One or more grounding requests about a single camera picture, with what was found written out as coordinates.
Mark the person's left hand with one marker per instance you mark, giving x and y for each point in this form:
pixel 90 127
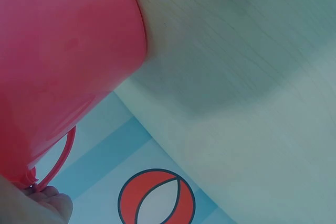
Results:
pixel 31 205

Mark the red plastic bucket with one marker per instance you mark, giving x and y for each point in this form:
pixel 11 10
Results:
pixel 60 58

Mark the person's left fingers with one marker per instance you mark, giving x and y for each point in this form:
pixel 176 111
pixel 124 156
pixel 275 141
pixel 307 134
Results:
pixel 53 201

